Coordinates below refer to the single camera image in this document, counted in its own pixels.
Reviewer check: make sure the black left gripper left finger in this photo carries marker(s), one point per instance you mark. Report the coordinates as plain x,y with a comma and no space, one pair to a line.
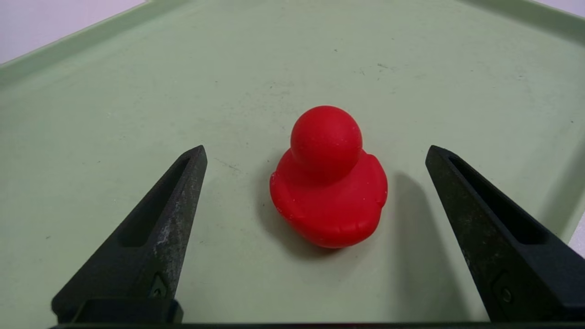
155,228

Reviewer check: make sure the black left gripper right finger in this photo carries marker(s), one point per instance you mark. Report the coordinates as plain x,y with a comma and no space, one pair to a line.
493,237

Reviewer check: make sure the red rubber duck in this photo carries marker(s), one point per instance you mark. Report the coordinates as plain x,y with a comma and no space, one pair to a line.
329,196

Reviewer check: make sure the light green plastic tray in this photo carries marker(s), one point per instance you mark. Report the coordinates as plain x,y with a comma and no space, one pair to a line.
274,68

